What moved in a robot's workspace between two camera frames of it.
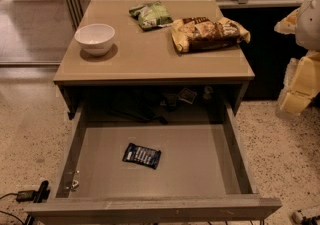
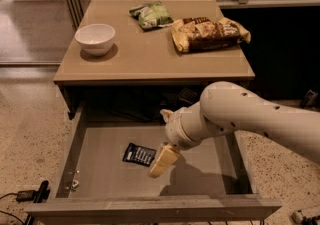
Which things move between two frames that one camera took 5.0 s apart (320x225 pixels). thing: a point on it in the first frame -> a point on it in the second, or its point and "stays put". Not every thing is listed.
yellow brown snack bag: [207, 34] stays put
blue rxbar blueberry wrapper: [141, 155] stays put
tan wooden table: [157, 58] stays put
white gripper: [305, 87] -> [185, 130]
